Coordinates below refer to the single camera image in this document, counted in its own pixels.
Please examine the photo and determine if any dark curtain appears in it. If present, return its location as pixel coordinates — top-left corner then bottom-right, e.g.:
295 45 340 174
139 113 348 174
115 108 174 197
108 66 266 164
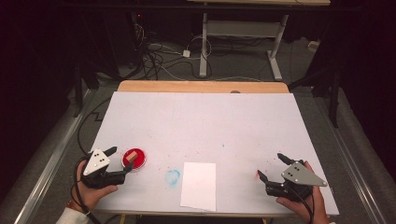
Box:
0 0 78 200
323 0 396 181

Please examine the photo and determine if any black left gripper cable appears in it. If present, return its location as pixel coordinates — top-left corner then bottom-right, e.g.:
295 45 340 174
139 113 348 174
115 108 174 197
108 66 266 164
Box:
70 157 102 224

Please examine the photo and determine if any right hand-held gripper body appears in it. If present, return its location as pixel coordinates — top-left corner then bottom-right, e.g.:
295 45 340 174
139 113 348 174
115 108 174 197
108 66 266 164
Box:
264 160 329 203

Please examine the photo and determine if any bundle of black floor cables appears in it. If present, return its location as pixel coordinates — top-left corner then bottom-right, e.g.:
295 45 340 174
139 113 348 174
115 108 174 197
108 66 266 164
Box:
130 18 216 82

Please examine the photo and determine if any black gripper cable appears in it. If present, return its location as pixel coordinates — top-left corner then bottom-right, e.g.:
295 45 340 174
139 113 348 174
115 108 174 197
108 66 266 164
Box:
290 186 316 224
70 157 102 224

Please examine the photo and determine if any white paper sheet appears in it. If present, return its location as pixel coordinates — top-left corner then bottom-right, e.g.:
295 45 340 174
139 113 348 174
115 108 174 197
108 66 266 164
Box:
179 161 218 213

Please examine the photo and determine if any white metal-frame desk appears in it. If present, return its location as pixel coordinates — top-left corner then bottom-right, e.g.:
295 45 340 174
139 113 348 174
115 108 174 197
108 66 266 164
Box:
186 0 332 81

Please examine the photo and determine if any round red ink pad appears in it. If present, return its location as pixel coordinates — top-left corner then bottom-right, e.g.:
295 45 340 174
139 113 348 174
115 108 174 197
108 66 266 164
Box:
121 147 147 171

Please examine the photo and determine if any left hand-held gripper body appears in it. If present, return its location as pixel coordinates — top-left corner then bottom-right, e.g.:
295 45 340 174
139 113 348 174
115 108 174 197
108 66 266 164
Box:
81 148 127 190

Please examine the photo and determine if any person's left hand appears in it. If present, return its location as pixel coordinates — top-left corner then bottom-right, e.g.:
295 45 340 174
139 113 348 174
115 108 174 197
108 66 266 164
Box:
74 160 120 214

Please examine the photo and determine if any person's right hand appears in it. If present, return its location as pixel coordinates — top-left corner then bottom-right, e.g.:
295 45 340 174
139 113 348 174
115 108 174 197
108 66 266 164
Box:
276 161 331 224

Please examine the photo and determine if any black metal stand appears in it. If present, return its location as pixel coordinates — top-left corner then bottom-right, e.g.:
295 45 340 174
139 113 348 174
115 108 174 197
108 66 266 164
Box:
288 66 342 129

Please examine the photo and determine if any white sleeve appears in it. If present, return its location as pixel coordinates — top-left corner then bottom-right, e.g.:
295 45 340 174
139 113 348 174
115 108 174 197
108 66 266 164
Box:
55 206 92 224

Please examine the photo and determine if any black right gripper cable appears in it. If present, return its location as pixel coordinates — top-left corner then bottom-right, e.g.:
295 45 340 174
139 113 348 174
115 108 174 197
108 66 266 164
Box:
290 186 316 224

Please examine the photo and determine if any white table cover board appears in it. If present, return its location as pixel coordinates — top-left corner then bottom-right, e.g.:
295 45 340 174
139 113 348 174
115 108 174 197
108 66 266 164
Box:
89 91 340 217

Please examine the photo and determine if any metal floor rail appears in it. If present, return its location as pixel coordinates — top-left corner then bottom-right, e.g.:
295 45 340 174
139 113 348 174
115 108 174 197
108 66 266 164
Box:
314 96 387 224
13 88 97 224

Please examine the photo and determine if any pale floor cable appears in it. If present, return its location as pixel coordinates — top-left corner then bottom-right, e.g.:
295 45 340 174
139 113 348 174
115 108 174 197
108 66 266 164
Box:
162 66 262 83

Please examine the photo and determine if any black floor cable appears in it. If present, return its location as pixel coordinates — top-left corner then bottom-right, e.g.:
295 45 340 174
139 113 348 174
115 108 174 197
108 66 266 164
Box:
77 96 112 156

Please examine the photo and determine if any wooden table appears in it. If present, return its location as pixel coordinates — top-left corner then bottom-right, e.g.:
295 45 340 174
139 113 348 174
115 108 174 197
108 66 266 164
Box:
92 79 340 223

